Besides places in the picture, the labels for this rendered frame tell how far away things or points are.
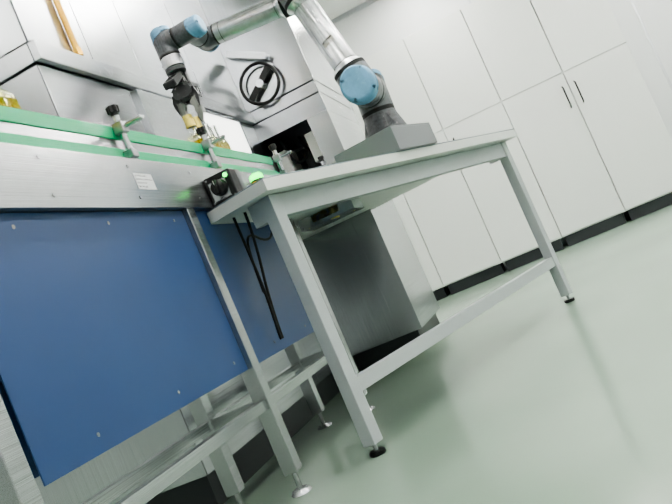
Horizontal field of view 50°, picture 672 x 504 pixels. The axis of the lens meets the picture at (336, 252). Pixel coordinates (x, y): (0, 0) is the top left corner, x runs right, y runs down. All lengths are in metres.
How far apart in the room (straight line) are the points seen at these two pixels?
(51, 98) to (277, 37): 1.70
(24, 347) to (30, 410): 0.10
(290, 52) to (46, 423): 2.72
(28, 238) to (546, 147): 5.20
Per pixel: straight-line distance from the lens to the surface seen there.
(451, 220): 6.16
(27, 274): 1.29
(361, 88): 2.34
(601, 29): 6.30
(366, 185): 2.19
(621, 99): 6.22
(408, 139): 2.38
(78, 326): 1.33
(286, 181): 1.86
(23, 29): 2.29
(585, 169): 6.15
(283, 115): 3.60
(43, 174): 1.41
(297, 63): 3.62
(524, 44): 6.27
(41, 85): 2.22
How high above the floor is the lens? 0.42
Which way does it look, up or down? 3 degrees up
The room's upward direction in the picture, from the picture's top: 23 degrees counter-clockwise
